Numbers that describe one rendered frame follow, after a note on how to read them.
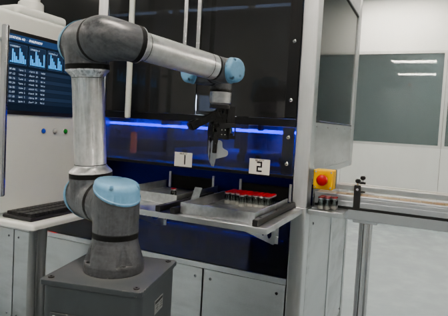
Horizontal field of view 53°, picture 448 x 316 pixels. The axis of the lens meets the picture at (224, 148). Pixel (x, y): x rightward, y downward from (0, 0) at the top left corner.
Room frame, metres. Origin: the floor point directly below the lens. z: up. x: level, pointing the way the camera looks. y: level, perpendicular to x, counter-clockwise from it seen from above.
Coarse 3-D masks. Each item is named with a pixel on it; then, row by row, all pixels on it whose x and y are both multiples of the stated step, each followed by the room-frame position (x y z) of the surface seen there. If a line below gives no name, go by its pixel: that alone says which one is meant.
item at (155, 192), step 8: (144, 184) 1.84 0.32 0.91; (152, 184) 1.89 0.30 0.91; (160, 184) 1.95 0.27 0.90; (144, 192) 1.64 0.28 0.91; (152, 192) 1.62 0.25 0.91; (160, 192) 1.83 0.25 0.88; (168, 192) 1.84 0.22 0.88; (184, 192) 1.87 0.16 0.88; (192, 192) 1.68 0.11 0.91; (216, 192) 1.87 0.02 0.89; (144, 200) 1.64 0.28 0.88; (152, 200) 1.62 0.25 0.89; (160, 200) 1.61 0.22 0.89; (168, 200) 1.59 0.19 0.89
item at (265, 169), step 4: (252, 160) 1.74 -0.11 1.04; (256, 160) 1.73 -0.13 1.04; (260, 160) 1.72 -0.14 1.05; (264, 160) 1.72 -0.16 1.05; (268, 160) 1.71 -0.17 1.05; (252, 164) 1.74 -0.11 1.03; (256, 164) 1.73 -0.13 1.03; (260, 164) 1.72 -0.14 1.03; (264, 164) 1.72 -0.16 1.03; (268, 164) 1.71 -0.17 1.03; (252, 168) 1.74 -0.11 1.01; (256, 168) 1.73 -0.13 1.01; (260, 168) 1.72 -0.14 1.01; (264, 168) 1.72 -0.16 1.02; (268, 168) 1.71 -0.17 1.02; (252, 172) 1.74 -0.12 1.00; (256, 172) 1.73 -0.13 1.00; (260, 172) 1.72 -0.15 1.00; (264, 172) 1.72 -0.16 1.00; (268, 172) 1.71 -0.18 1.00
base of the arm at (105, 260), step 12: (96, 240) 1.09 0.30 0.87; (108, 240) 1.07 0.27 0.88; (120, 240) 1.08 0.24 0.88; (132, 240) 1.10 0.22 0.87; (96, 252) 1.08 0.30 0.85; (108, 252) 1.07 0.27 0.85; (120, 252) 1.07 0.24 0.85; (132, 252) 1.10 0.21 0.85; (84, 264) 1.09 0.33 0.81; (96, 264) 1.06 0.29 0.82; (108, 264) 1.06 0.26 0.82; (120, 264) 1.08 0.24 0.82; (132, 264) 1.09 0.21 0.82; (96, 276) 1.06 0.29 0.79; (108, 276) 1.06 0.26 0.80; (120, 276) 1.06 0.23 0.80; (132, 276) 1.08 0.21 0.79
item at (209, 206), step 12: (192, 204) 1.43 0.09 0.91; (204, 204) 1.59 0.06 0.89; (216, 204) 1.63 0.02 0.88; (228, 204) 1.64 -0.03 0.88; (276, 204) 1.52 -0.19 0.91; (204, 216) 1.41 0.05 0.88; (216, 216) 1.39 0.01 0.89; (228, 216) 1.37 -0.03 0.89; (240, 216) 1.36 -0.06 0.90; (252, 216) 1.34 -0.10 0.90
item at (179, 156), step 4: (176, 152) 1.88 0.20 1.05; (180, 152) 1.87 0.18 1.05; (176, 156) 1.88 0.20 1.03; (180, 156) 1.87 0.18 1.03; (188, 156) 1.86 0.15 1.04; (192, 156) 1.85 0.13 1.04; (176, 160) 1.88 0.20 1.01; (180, 160) 1.87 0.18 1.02; (188, 160) 1.86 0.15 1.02; (176, 164) 1.88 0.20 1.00; (180, 164) 1.87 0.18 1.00; (188, 164) 1.86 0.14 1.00
